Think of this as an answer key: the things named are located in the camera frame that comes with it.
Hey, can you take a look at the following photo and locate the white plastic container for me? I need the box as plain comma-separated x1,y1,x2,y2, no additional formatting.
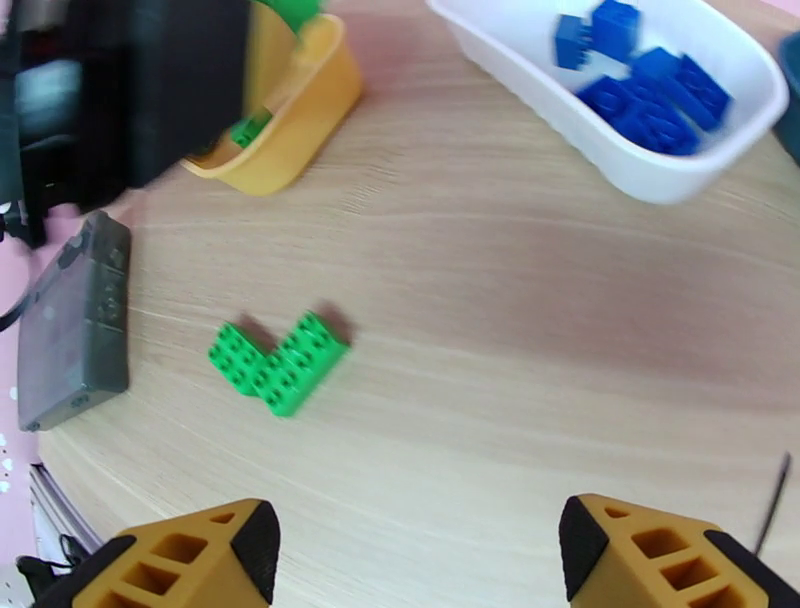
426,0,790,206

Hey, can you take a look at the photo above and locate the tall blue lego brick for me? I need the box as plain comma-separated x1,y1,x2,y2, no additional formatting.
615,93,701,156

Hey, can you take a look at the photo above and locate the grey transparent organizer box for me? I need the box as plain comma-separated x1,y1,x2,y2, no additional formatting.
17,210,133,433

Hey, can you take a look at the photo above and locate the silver aluminium base frame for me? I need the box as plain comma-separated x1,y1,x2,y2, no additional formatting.
27,462,104,558

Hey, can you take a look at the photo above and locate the green sloped lego brick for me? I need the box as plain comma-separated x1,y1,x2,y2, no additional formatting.
252,0,326,36

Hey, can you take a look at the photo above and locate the long green lego brick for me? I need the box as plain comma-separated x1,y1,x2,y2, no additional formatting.
252,310,351,418

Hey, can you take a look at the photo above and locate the small green lego brick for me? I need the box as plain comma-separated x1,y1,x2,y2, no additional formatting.
229,109,273,149

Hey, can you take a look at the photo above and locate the dark blue plastic container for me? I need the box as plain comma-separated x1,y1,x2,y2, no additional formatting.
774,31,800,164

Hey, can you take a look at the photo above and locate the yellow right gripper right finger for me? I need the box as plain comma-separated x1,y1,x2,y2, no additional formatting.
557,493,800,608

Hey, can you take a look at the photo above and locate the yellow plastic container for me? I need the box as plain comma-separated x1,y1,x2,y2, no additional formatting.
181,12,365,197

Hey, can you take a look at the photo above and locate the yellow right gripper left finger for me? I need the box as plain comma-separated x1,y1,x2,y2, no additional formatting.
34,497,283,608

